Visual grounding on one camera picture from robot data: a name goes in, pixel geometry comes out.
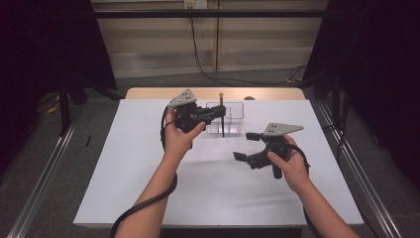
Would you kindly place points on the person's right hand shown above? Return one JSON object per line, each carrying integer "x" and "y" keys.
{"x": 294, "y": 168}

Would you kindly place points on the black curtain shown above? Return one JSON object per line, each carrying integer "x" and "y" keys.
{"x": 379, "y": 66}
{"x": 39, "y": 49}

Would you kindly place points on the yellow floor object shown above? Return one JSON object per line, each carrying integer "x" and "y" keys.
{"x": 53, "y": 108}

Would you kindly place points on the black metal stand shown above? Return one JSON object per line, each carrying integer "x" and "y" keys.
{"x": 64, "y": 109}
{"x": 336, "y": 99}

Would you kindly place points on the aluminium floor rail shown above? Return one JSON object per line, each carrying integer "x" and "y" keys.
{"x": 43, "y": 178}
{"x": 363, "y": 172}

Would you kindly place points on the clear plastic organizer box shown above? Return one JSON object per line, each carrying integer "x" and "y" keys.
{"x": 235, "y": 115}

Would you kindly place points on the wooden table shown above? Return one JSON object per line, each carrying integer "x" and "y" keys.
{"x": 152, "y": 93}

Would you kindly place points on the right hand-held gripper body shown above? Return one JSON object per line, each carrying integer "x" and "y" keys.
{"x": 274, "y": 142}

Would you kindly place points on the person's left hand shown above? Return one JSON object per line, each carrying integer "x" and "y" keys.
{"x": 178, "y": 142}

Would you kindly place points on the white table cover sheet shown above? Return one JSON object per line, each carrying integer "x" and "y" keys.
{"x": 214, "y": 195}

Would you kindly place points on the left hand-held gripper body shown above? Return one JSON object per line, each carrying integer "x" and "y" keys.
{"x": 189, "y": 117}

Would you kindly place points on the black horizontal frame bar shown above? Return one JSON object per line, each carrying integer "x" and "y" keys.
{"x": 204, "y": 13}

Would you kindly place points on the white wall socket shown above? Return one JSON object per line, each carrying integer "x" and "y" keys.
{"x": 195, "y": 3}

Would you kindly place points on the small black floor object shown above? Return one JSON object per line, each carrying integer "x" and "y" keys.
{"x": 88, "y": 141}

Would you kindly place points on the dark round table fitting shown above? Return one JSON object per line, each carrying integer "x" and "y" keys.
{"x": 249, "y": 98}

